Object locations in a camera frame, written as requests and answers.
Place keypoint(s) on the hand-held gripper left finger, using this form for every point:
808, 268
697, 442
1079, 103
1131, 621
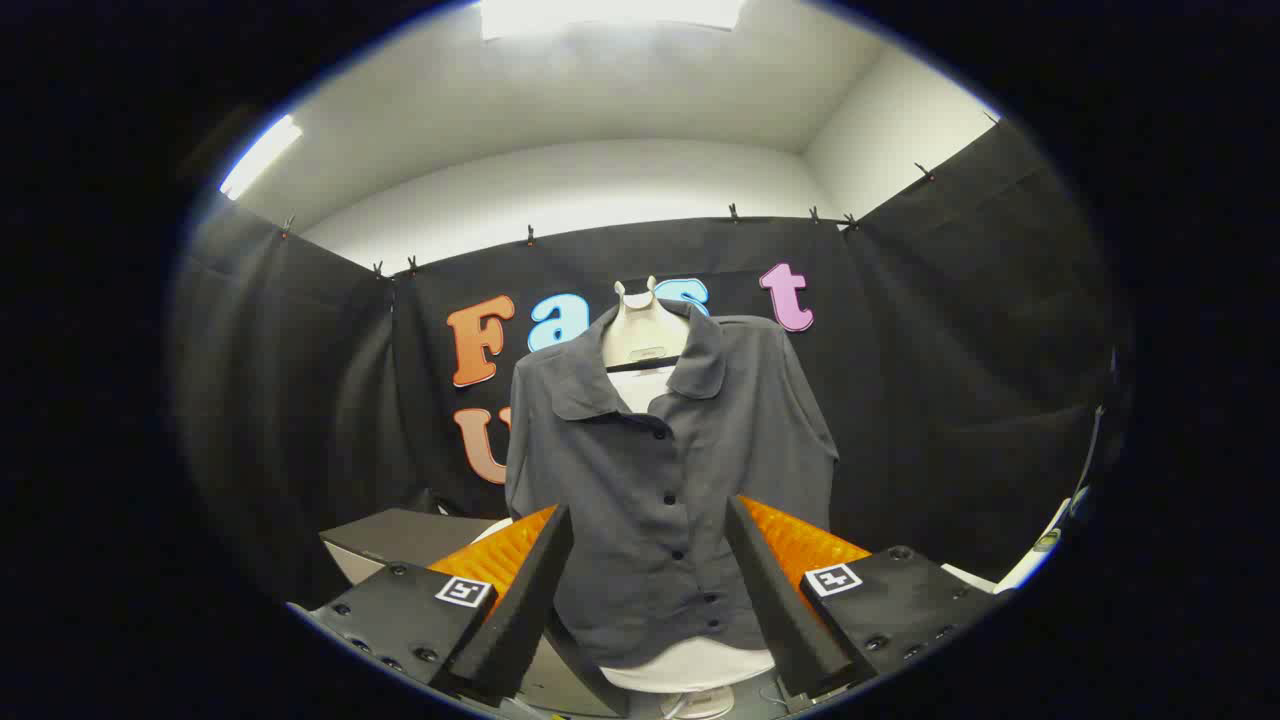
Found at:
530, 590

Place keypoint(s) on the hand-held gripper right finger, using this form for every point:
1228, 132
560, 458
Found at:
775, 600

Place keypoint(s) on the dark grey button shirt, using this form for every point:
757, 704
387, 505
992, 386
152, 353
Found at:
620, 520

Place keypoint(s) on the black clothes hanger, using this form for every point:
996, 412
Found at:
640, 364

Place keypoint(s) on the grey drawer cabinet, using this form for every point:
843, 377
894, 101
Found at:
400, 535

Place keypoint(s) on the cream mannequin torso form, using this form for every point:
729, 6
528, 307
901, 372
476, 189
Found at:
640, 330

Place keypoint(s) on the black backdrop cloth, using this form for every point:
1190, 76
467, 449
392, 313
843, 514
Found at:
950, 350

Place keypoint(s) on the ceiling light panel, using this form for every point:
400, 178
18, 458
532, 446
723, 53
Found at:
262, 155
610, 15

